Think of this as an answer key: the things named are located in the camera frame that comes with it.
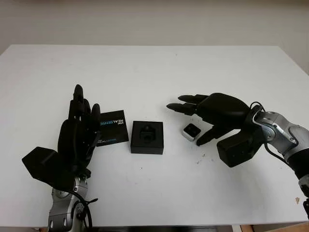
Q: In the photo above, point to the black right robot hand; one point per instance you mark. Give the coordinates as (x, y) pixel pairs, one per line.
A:
(224, 111)

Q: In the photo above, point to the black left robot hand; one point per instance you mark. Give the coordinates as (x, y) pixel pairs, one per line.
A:
(77, 140)

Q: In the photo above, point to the small silver camera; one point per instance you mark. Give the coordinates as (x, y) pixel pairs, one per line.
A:
(190, 131)

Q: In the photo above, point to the black RealSense box lid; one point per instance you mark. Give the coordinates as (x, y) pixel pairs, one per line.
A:
(116, 130)

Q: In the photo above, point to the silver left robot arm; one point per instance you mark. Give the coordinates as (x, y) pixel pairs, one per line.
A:
(60, 207)

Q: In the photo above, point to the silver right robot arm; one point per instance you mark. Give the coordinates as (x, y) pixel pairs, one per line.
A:
(285, 130)

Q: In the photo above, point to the black box base with insert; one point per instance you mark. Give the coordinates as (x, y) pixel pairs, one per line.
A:
(146, 149)

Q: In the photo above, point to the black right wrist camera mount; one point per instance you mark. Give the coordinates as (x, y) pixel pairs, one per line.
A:
(236, 149)

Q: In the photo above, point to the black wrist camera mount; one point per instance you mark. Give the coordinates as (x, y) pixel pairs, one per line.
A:
(236, 149)
(41, 164)

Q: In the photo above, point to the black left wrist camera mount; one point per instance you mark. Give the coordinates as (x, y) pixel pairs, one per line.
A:
(41, 164)

